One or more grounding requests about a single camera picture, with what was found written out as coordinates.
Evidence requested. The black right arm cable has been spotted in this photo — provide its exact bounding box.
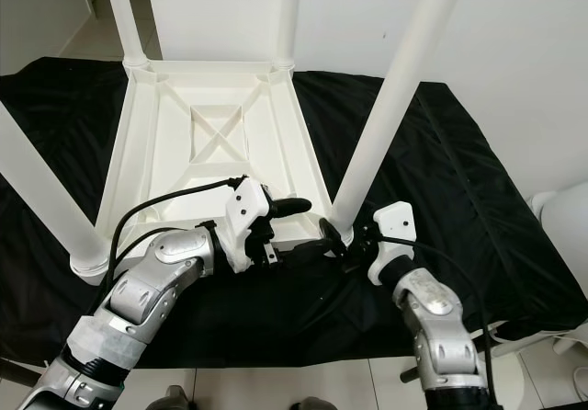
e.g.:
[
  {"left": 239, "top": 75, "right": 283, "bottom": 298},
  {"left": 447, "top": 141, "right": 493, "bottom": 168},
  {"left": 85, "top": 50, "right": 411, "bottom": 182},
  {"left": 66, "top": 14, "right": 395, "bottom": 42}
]
[{"left": 377, "top": 235, "right": 497, "bottom": 402}]

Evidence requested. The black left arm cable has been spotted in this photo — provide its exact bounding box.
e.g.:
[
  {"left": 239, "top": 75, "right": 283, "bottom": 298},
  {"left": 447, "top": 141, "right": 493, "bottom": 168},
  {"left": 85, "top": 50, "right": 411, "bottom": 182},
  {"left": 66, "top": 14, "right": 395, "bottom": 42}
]
[{"left": 112, "top": 176, "right": 251, "bottom": 287}]

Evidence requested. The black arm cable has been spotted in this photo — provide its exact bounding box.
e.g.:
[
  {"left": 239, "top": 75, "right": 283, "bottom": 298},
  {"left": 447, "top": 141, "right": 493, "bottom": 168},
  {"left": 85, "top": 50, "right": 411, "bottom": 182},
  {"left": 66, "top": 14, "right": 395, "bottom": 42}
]
[
  {"left": 377, "top": 235, "right": 497, "bottom": 402},
  {"left": 112, "top": 176, "right": 251, "bottom": 287}
]

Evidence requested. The black cloth table cover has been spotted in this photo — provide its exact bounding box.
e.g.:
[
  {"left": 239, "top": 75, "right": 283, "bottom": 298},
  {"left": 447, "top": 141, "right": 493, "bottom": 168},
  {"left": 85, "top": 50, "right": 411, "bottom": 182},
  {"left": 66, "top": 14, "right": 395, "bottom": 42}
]
[{"left": 0, "top": 56, "right": 588, "bottom": 370}]

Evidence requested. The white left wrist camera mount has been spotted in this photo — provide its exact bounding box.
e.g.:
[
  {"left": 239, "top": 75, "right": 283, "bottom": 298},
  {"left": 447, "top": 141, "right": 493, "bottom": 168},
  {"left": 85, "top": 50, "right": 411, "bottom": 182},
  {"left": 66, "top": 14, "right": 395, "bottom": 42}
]
[{"left": 222, "top": 176, "right": 277, "bottom": 273}]

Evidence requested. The white floor fan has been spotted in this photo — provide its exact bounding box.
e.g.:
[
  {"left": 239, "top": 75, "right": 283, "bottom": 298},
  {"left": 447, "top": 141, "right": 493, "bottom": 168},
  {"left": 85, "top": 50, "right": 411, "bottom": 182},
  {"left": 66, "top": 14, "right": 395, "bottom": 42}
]
[{"left": 528, "top": 182, "right": 588, "bottom": 255}]

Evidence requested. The grey robot left leg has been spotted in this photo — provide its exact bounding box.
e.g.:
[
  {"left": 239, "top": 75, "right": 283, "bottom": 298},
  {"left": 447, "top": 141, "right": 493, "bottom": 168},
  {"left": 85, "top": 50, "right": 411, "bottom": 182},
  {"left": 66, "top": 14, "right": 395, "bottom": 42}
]
[{"left": 161, "top": 387, "right": 196, "bottom": 410}]

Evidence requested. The white plastic children table top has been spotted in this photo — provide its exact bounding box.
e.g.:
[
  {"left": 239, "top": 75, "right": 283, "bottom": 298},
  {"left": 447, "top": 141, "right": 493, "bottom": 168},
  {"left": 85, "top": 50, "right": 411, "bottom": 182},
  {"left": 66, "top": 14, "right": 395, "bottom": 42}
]
[{"left": 72, "top": 59, "right": 336, "bottom": 284}]

